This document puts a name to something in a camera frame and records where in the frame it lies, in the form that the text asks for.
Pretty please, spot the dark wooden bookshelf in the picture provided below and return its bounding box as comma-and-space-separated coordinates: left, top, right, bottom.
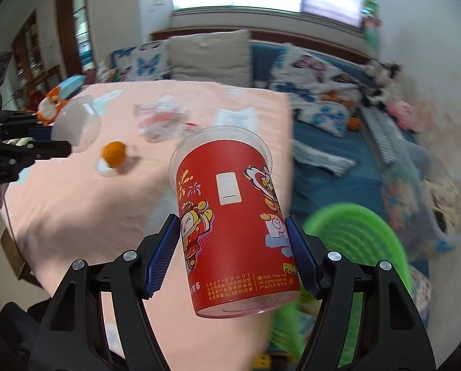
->
12, 11, 40, 82

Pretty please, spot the colourful butterfly print pillow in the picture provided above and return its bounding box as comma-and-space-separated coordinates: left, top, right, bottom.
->
254, 42, 364, 138

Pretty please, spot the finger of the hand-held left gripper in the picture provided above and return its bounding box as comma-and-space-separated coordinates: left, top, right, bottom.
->
0, 111, 56, 140
0, 141, 73, 165

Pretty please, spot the clear plastic storage box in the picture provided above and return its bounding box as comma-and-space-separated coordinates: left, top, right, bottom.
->
381, 143, 461, 248

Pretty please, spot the grey knitted cloth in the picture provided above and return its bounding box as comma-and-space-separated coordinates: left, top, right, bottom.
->
360, 106, 412, 165

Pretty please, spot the dark wooden door frame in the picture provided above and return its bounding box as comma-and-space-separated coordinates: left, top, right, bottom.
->
54, 0, 100, 78

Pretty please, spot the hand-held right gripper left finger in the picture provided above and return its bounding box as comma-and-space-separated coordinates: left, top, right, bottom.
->
31, 212, 181, 371

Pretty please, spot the pink plush toy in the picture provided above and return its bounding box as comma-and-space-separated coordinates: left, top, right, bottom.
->
387, 98, 418, 132

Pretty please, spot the blue butterfly print pillow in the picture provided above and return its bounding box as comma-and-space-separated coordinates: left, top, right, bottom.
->
97, 41, 173, 83

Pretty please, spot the grey pillow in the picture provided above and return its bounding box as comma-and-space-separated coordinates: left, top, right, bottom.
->
169, 29, 252, 86

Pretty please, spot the orange fox plush toy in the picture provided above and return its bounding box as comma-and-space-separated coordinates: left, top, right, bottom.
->
36, 87, 66, 126

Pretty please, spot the green plastic basket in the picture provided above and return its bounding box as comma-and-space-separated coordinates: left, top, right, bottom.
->
271, 203, 411, 358

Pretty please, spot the clear plastic wrapper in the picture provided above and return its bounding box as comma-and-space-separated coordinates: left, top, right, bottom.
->
134, 98, 196, 143

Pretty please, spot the blue tissue pack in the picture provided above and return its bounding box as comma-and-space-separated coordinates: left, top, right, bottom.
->
58, 76, 86, 97

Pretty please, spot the black white cow plush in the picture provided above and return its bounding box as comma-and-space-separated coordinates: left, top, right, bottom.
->
360, 60, 403, 111

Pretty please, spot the clear plastic dome cup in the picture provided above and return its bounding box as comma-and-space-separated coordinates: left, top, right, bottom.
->
50, 96, 101, 152

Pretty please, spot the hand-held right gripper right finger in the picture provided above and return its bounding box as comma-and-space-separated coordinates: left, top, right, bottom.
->
284, 213, 436, 371

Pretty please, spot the orange fruit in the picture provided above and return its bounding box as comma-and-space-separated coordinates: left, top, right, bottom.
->
101, 141, 128, 168

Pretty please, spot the red printed paper cup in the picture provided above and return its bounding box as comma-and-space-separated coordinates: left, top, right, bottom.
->
169, 125, 302, 319

